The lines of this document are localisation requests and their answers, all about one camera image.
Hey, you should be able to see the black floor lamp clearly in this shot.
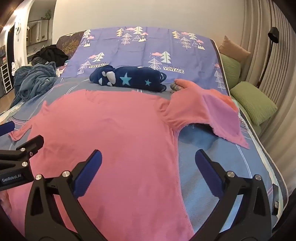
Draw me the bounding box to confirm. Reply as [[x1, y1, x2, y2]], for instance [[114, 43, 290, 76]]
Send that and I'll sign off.
[[256, 27, 280, 88]]

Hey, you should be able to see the tan pillow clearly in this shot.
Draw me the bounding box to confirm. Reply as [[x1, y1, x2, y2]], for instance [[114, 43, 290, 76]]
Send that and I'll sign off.
[[218, 36, 251, 63]]

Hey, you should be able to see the white shelf rack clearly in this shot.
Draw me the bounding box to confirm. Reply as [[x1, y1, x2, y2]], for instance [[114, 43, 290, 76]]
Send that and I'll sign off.
[[1, 64, 13, 94]]

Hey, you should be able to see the black tag on mattress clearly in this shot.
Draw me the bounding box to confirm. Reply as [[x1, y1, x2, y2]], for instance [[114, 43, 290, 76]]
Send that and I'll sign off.
[[271, 184, 279, 216]]

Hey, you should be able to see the black clothes pile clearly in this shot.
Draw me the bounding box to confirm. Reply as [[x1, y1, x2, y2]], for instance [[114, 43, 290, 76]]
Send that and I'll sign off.
[[31, 45, 69, 67]]

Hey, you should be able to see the pink shirt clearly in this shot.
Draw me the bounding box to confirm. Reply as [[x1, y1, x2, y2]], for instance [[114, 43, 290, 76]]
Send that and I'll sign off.
[[9, 79, 248, 240]]

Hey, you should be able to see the purple tree print duvet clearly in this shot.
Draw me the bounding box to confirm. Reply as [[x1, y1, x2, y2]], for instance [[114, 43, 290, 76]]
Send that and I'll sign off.
[[61, 26, 229, 95]]

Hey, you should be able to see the near green pillow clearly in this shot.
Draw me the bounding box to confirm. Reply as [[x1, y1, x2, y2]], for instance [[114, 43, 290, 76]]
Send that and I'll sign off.
[[230, 81, 278, 126]]

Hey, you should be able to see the navy star fleece garment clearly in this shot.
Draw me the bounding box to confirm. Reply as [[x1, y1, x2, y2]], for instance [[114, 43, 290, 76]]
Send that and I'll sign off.
[[89, 65, 167, 92]]

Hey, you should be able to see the teal fleece blanket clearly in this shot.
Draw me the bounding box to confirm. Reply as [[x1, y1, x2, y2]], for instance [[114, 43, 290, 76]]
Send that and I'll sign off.
[[10, 62, 58, 108]]

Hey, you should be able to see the beige curtain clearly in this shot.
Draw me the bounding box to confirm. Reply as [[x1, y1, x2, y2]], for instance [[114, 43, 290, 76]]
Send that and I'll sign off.
[[241, 1, 295, 193]]

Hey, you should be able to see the far green pillow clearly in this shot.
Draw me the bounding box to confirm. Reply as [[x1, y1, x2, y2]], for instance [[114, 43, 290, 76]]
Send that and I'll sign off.
[[220, 54, 241, 89]]

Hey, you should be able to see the green pillow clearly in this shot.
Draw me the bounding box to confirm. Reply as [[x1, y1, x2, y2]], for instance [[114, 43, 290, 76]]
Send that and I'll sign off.
[[230, 81, 278, 126], [220, 54, 241, 89]]

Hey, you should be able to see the folded clothes stack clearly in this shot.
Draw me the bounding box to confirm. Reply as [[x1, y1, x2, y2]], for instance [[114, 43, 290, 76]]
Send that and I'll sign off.
[[170, 83, 184, 93]]

